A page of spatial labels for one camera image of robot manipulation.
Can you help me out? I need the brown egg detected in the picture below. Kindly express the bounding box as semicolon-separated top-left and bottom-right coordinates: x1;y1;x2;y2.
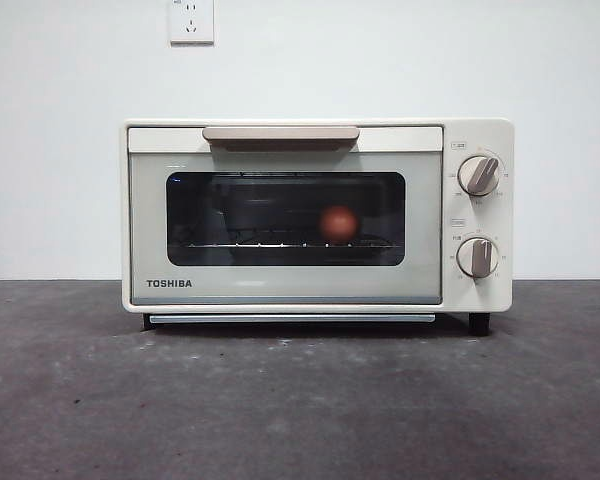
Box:
319;204;359;241

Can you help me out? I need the beige oven door handle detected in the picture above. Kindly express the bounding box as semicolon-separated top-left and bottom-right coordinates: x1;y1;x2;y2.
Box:
202;125;361;152

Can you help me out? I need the silver crumb tray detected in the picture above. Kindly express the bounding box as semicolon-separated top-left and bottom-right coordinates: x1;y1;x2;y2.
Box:
148;313;437;324

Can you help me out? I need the cream timer knob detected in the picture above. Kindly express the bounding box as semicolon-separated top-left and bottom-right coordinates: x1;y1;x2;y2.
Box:
455;236;500;279

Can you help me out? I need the cream temperature knob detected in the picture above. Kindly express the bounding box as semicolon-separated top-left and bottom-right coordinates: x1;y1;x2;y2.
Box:
457;154;501;197

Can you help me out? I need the cream Toshiba toaster oven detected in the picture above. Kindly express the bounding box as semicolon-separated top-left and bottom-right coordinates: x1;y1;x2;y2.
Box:
120;118;515;316

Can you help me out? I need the wire oven rack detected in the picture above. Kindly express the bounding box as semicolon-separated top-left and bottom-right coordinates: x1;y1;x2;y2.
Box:
187;241;394;250

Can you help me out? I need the white wall socket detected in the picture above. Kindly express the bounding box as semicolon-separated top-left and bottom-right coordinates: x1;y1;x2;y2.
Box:
168;0;215;46

